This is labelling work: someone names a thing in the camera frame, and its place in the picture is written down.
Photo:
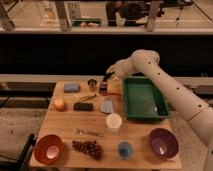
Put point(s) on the blue cup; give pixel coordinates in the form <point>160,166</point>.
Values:
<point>125,150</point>

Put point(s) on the orange bowl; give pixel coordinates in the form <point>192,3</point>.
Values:
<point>48,149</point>

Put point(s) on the bunch of dark grapes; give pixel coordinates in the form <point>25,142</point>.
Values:
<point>91,148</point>

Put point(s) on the wooden table board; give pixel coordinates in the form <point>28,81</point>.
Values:
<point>64,123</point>

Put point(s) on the yellow green banana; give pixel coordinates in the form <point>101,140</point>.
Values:
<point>85,98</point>

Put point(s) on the orange fruit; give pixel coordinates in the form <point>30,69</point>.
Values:
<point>59,104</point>

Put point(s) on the small metal cup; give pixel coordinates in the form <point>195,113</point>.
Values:
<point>92,83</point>

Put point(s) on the green plastic tray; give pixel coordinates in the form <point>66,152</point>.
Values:
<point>143,101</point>

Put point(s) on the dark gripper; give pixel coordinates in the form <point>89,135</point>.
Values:
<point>110,75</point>

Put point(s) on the blue sponge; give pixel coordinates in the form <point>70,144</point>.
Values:
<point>71,87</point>

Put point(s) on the purple bowl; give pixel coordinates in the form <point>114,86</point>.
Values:
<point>163,143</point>

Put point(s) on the orange carrot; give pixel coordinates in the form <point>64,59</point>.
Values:
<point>113,93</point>

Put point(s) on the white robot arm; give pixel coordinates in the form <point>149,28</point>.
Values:
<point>196,112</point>

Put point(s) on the black brush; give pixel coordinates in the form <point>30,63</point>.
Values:
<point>103,86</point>

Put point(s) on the black rectangular block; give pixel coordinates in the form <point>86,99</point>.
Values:
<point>83,106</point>

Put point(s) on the light blue cloth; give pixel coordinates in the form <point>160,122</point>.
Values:
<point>107,107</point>

